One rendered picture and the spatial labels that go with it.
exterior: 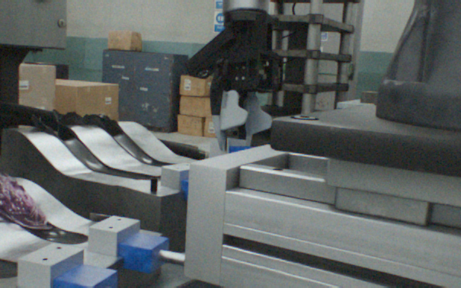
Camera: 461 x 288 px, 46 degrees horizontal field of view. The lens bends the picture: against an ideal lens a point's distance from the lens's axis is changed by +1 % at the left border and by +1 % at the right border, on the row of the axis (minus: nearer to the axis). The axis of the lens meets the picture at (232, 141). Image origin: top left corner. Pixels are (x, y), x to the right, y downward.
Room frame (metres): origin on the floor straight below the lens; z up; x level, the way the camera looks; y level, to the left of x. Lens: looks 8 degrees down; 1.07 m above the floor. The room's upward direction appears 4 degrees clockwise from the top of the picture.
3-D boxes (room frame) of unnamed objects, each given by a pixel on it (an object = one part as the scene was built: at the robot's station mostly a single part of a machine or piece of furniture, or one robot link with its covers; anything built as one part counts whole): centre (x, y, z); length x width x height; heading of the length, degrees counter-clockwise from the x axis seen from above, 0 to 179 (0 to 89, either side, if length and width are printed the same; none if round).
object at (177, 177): (0.73, 0.03, 0.89); 0.13 x 0.05 x 0.05; 53
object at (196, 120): (7.66, 0.36, 0.42); 0.86 x 0.33 x 0.83; 65
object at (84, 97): (5.71, 1.95, 0.37); 1.20 x 0.82 x 0.74; 73
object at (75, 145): (0.93, 0.21, 0.92); 0.35 x 0.16 x 0.09; 54
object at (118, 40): (8.17, 1.68, 1.26); 0.42 x 0.33 x 0.29; 65
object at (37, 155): (0.95, 0.21, 0.87); 0.50 x 0.26 x 0.14; 54
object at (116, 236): (0.57, 0.08, 0.86); 0.13 x 0.05 x 0.05; 71
